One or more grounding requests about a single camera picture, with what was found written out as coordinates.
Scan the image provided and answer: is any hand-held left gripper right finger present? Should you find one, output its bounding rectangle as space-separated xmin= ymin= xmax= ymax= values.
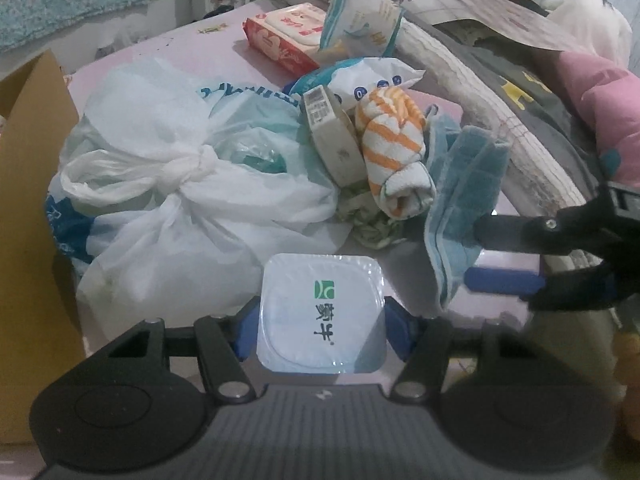
xmin=382 ymin=297 xmax=532 ymax=402

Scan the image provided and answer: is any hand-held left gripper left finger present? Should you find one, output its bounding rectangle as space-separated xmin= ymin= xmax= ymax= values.
xmin=106 ymin=304 xmax=262 ymax=404

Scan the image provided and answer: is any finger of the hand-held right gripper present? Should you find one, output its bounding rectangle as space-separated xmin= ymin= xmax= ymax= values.
xmin=462 ymin=265 xmax=617 ymax=312
xmin=472 ymin=205 xmax=612 ymax=257

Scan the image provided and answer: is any teal towel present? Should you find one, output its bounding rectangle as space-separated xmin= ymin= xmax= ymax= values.
xmin=423 ymin=109 xmax=511 ymax=314

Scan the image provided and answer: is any white yogurt cup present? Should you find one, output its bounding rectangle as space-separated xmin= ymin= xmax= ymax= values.
xmin=255 ymin=253 xmax=389 ymax=375

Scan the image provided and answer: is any brown cardboard box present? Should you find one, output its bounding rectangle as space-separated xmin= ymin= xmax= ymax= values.
xmin=0 ymin=49 xmax=87 ymax=447

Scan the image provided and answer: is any green white patterned cloth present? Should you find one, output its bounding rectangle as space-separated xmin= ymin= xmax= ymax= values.
xmin=335 ymin=182 xmax=406 ymax=249

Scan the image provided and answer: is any dark grey printed blanket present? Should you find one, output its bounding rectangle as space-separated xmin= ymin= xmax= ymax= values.
xmin=429 ymin=19 xmax=617 ymax=187

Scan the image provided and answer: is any orange striped rolled towel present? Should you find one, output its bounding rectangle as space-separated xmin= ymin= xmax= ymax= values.
xmin=354 ymin=86 xmax=435 ymax=220

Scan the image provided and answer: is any white knotted plastic bag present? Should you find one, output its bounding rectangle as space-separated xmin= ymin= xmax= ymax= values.
xmin=47 ymin=57 xmax=352 ymax=322

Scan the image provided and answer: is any small beige carton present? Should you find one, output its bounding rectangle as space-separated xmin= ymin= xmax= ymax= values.
xmin=302 ymin=84 xmax=362 ymax=186

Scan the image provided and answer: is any white plush toy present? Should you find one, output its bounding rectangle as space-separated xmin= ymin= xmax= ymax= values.
xmin=542 ymin=0 xmax=634 ymax=64

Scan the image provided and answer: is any blue white plastic packet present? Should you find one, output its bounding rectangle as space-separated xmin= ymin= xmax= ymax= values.
xmin=284 ymin=57 xmax=426 ymax=117

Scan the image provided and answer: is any grey printed sheet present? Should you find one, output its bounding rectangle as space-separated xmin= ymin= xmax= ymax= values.
xmin=357 ymin=0 xmax=592 ymax=54

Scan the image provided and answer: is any blue white zip pouch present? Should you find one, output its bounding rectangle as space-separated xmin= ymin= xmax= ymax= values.
xmin=318 ymin=0 xmax=406 ymax=59

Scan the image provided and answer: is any red tissue pack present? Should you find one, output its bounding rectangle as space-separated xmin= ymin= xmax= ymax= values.
xmin=243 ymin=3 xmax=334 ymax=74

